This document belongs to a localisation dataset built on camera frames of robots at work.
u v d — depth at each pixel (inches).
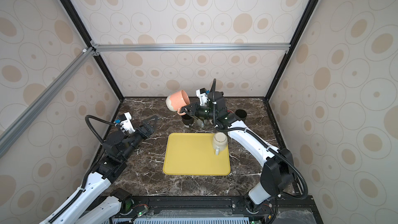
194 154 35.9
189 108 28.7
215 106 22.6
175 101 28.4
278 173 16.8
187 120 38.3
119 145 20.4
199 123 38.6
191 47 35.2
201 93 27.6
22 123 21.5
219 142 33.8
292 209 28.5
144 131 24.1
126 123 24.6
